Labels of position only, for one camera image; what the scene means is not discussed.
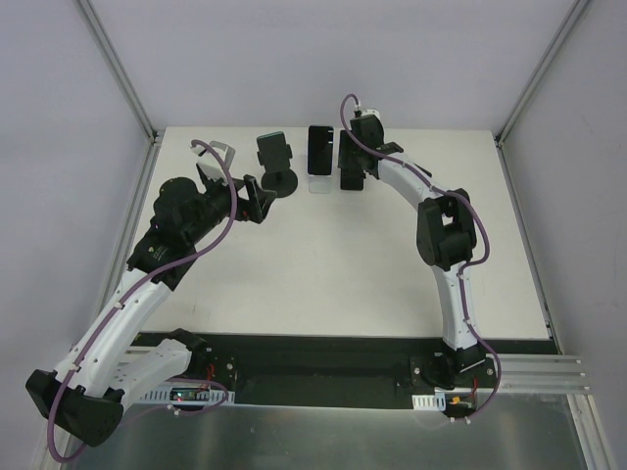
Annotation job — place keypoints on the black phone blue edge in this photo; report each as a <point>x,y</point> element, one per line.
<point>320,150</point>

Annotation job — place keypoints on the black phone teal edge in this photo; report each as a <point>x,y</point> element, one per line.
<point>274,153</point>

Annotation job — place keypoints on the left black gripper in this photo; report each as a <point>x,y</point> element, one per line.
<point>251,199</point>

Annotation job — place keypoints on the black round-base phone stand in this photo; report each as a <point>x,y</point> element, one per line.
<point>284,183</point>

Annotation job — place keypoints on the right aluminium frame post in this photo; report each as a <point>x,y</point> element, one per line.
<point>566,28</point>

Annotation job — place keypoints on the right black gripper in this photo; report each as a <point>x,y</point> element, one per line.
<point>350,154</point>

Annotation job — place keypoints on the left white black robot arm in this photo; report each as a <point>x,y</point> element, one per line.
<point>88,392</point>

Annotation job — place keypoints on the right white cable duct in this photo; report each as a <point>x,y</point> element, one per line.
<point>441,401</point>

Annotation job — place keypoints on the silver folding phone stand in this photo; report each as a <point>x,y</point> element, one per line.
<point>320,184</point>

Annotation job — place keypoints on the left aluminium frame post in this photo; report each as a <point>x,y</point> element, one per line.
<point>116,68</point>

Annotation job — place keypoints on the black folding phone stand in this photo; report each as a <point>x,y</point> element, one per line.
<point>350,176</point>

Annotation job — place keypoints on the aluminium frame post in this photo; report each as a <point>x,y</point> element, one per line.
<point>566,28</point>
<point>116,68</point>

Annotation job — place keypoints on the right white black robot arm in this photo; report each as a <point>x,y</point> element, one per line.
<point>445,239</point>

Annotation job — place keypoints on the white cable duct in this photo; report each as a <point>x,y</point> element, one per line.
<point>441,401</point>
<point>186,396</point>

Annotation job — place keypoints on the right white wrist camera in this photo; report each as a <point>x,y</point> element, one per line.
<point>362,111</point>

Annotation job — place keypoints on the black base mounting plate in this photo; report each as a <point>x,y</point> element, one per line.
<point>347,372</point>

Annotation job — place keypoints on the left white cable duct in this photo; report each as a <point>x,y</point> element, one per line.
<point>186,396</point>

